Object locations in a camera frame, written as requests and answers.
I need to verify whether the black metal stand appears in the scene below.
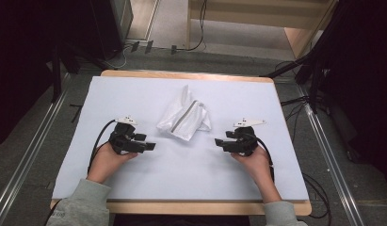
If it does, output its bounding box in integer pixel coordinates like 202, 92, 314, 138
49, 43, 86, 105
260, 46, 327, 115

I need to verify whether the black floor cable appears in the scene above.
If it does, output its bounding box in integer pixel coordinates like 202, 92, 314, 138
302, 172, 332, 226

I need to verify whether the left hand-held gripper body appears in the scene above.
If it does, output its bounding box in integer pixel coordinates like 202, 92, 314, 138
108, 116, 142, 155

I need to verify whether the hand-held gripper black cable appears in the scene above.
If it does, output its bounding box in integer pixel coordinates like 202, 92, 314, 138
256, 137, 276, 183
87, 119, 118, 174

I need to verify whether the white cloth with grey stripe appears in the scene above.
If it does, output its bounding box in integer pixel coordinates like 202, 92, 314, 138
155, 84, 212, 142

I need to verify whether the left hand-held gripper black cable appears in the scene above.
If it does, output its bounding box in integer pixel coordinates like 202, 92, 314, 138
87, 119, 118, 174

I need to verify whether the white floor cable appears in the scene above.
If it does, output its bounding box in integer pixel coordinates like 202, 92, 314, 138
101, 43, 134, 71

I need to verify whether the black hanging cable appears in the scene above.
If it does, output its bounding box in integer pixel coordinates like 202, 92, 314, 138
170, 0, 209, 55

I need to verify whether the person's left hand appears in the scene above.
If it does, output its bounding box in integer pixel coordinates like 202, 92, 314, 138
86, 141, 139, 185

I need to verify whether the wooden table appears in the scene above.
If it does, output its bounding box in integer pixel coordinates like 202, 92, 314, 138
49, 69, 313, 217

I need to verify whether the dark cabinet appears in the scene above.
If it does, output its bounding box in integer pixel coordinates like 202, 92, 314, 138
90, 0, 135, 60

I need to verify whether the light wooden shelf unit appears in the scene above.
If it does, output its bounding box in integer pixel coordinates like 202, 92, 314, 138
185, 0, 340, 59

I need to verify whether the metal floor rail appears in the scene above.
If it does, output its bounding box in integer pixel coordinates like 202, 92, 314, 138
0, 73, 73, 226
296, 84, 366, 226

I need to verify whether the white table mat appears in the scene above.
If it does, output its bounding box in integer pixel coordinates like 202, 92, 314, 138
51, 75, 310, 202

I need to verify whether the person's right hand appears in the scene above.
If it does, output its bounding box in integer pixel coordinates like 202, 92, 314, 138
230, 145, 274, 186

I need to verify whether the right hand-held gripper black cable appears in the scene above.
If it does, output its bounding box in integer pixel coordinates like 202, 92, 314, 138
256, 137, 276, 183

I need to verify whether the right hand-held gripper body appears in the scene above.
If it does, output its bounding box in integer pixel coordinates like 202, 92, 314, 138
224, 118, 266, 157

